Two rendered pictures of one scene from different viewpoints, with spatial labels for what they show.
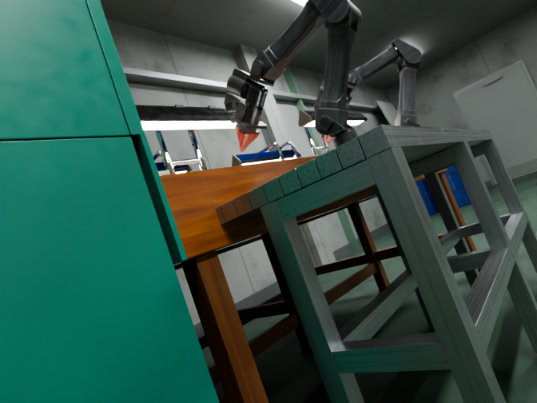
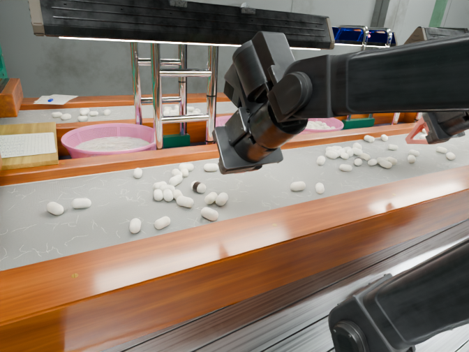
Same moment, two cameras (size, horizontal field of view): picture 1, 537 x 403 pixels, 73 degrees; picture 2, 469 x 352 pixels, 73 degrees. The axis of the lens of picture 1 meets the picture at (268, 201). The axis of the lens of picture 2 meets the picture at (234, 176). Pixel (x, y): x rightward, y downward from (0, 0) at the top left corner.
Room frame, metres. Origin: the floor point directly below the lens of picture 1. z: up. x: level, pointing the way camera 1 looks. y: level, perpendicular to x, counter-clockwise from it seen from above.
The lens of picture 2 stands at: (0.64, -0.15, 1.07)
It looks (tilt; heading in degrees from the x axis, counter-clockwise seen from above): 25 degrees down; 18
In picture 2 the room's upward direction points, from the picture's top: 4 degrees clockwise
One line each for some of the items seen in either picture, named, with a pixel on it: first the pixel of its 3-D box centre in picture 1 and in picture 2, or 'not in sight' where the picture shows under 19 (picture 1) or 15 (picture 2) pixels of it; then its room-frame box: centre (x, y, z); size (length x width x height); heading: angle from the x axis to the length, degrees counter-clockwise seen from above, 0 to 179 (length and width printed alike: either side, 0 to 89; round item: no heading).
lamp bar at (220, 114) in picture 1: (196, 116); (209, 24); (1.29, 0.14, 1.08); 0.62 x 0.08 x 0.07; 138
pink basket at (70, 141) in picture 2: not in sight; (114, 151); (1.36, 0.46, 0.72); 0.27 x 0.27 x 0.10
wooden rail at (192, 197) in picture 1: (355, 177); (409, 217); (1.43, -0.35, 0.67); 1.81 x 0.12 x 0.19; 138
